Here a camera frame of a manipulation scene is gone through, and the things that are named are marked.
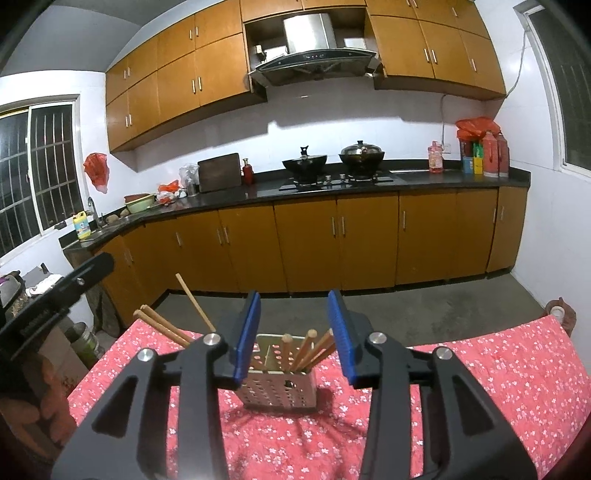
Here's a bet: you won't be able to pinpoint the green and yellow boxes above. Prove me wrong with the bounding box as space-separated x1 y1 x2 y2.
463 143 484 175

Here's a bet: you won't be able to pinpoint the red floral tablecloth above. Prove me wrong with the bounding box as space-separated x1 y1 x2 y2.
68 314 589 480

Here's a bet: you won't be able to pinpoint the red plastic bag on wall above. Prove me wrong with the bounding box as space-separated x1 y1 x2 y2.
83 152 110 193

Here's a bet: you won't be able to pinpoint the green plastic basin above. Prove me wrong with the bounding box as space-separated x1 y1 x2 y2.
124 194 156 214

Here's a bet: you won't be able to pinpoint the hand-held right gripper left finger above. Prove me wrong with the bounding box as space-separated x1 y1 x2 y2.
51 290 264 480

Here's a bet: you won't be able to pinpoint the steel range hood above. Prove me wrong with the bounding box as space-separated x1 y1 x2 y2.
249 13 382 86

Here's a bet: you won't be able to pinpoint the person's left hand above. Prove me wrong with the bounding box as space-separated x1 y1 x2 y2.
0 357 77 446

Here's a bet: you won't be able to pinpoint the black kitchen countertop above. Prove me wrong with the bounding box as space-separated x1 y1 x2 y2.
59 167 532 250

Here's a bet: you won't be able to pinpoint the cardboard box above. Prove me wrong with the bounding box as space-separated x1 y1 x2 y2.
25 268 90 374

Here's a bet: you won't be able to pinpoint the green jar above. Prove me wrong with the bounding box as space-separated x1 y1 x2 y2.
69 323 100 365

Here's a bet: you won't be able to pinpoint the dark wooden cutting board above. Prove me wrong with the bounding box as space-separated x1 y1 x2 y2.
198 153 243 193

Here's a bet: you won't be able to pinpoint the wooden upper kitchen cabinets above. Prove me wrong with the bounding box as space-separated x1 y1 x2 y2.
105 0 507 153

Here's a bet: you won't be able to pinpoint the black wok with handle lid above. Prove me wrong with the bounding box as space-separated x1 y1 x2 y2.
282 146 328 182

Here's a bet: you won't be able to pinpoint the clear plastic bag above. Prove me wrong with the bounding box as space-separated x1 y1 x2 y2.
179 164 200 195

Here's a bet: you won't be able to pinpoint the wooden kitchen cabinets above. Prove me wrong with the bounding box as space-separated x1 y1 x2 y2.
92 186 528 324
105 0 507 153

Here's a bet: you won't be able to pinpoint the white cloth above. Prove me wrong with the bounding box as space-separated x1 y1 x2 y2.
27 276 64 297

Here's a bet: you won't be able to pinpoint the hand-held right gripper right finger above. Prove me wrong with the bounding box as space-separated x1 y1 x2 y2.
327 290 539 480

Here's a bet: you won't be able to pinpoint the barred window with white frame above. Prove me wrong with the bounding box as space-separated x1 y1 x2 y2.
526 0 591 171

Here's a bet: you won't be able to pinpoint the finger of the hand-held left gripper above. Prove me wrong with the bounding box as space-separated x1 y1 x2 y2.
0 253 115 361

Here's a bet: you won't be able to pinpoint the wooden lower kitchen cabinets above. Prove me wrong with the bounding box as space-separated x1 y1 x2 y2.
92 186 528 324

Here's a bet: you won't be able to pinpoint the beige perforated chopstick holder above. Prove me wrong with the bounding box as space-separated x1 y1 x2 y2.
238 335 318 413

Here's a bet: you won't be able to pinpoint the black gas stove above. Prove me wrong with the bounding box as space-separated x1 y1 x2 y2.
279 171 399 191

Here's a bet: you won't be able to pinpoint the black wok with domed lid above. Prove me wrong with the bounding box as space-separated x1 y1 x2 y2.
339 141 385 180

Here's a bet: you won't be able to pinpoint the red plastic bag on flasks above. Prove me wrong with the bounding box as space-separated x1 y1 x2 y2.
456 117 502 141

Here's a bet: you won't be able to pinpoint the sliding window with bars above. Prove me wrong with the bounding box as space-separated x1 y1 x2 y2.
0 97 81 257

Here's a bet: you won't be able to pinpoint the white wall cable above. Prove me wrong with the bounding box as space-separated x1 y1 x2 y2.
440 28 528 145

